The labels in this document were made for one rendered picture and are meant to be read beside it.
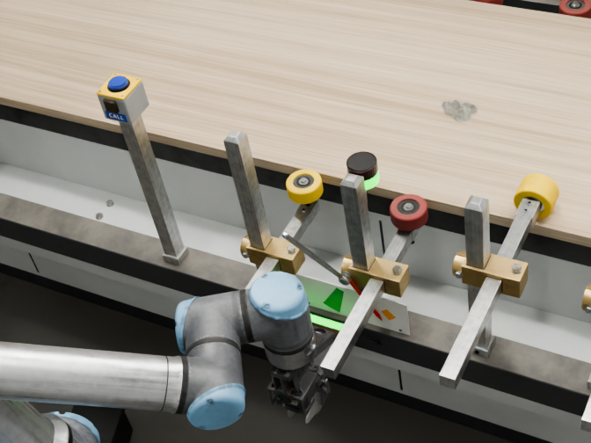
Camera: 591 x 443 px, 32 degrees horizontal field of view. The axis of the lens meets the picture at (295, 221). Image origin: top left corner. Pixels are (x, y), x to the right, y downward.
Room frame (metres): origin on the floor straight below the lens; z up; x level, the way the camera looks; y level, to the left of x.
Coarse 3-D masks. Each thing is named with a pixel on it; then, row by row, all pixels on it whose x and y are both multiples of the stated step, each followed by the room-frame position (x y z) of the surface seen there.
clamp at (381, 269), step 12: (348, 264) 1.45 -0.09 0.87; (372, 264) 1.43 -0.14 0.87; (384, 264) 1.43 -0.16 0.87; (396, 264) 1.42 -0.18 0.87; (360, 276) 1.42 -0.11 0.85; (372, 276) 1.40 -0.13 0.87; (384, 276) 1.39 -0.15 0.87; (396, 276) 1.39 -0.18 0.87; (408, 276) 1.40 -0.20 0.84; (396, 288) 1.37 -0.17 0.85
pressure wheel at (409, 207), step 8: (400, 200) 1.56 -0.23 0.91; (408, 200) 1.56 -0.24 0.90; (416, 200) 1.55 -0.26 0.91; (424, 200) 1.55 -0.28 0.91; (392, 208) 1.54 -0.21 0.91; (400, 208) 1.54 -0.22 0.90; (408, 208) 1.53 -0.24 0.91; (416, 208) 1.53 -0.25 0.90; (424, 208) 1.52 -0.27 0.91; (392, 216) 1.52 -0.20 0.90; (400, 216) 1.51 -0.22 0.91; (408, 216) 1.51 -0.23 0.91; (416, 216) 1.50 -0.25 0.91; (424, 216) 1.51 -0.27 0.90; (400, 224) 1.51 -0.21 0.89; (408, 224) 1.50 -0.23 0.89; (416, 224) 1.50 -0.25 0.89; (424, 224) 1.51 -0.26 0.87
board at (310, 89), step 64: (0, 0) 2.72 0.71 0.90; (64, 0) 2.65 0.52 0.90; (128, 0) 2.58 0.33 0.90; (192, 0) 2.51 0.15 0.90; (256, 0) 2.44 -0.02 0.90; (320, 0) 2.38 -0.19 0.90; (384, 0) 2.32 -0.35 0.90; (448, 0) 2.26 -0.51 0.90; (0, 64) 2.39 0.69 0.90; (64, 64) 2.33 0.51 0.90; (128, 64) 2.27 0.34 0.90; (192, 64) 2.21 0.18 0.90; (256, 64) 2.15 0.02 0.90; (320, 64) 2.10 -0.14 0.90; (384, 64) 2.04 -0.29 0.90; (448, 64) 1.99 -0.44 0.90; (512, 64) 1.94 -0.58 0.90; (576, 64) 1.89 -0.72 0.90; (192, 128) 1.95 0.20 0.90; (256, 128) 1.90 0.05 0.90; (320, 128) 1.85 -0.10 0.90; (384, 128) 1.81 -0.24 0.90; (448, 128) 1.76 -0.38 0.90; (512, 128) 1.72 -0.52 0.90; (576, 128) 1.67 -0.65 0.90; (384, 192) 1.61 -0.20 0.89; (448, 192) 1.56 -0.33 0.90; (512, 192) 1.52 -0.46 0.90; (576, 192) 1.48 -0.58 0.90
